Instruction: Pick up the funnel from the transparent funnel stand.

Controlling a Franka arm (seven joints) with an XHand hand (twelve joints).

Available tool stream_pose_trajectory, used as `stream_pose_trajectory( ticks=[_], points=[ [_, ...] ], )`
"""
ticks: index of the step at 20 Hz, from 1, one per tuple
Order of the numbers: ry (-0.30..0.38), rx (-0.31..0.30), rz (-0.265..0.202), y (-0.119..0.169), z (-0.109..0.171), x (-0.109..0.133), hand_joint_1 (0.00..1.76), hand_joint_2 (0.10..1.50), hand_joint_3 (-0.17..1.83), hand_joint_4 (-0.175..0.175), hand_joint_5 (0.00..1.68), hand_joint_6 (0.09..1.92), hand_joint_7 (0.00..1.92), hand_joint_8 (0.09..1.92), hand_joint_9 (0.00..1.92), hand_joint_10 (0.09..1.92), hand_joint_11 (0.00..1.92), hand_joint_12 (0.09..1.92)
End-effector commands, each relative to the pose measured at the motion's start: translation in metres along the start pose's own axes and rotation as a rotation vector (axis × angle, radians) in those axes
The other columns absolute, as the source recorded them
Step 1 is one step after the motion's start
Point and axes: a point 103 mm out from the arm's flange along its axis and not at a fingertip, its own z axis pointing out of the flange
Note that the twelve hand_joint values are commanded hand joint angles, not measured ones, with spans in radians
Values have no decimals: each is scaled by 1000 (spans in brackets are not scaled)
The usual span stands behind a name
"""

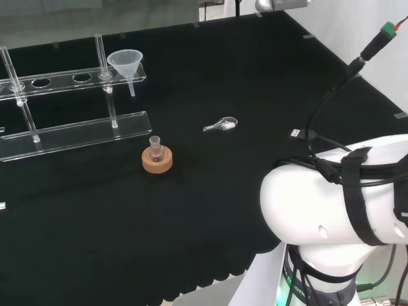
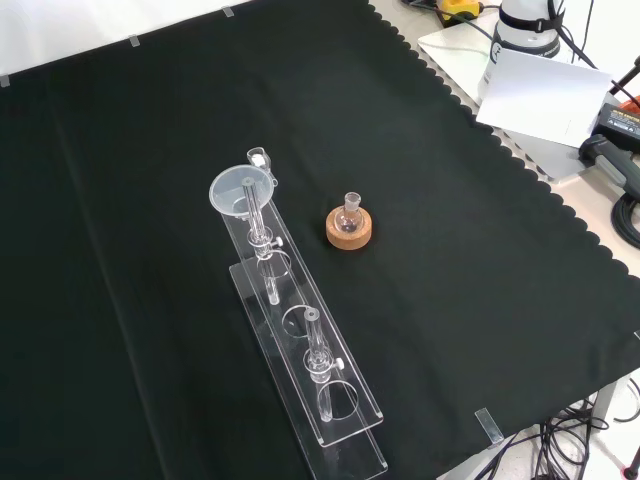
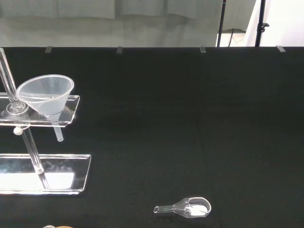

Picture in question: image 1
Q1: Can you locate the small glass round-bottom flask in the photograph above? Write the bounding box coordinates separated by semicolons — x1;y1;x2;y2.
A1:
149;136;166;163

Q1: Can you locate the black cable with white plug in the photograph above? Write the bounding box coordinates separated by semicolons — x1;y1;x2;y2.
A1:
291;128;351;154

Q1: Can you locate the black bench cloth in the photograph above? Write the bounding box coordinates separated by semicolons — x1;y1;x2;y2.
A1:
0;9;408;306

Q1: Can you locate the silver metal fixture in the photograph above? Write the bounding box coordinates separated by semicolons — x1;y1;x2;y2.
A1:
254;0;313;12

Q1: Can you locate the clear acrylic funnel stand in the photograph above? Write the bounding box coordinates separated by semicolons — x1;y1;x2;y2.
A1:
0;33;153;163

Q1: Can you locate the translucent plastic funnel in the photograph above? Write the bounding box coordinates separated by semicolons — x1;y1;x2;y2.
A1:
106;48;144;97

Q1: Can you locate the cork ring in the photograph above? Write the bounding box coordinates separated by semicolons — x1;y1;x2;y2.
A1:
141;145;173;175

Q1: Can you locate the glass weighing funnel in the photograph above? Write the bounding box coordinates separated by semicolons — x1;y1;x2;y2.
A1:
203;116;239;133

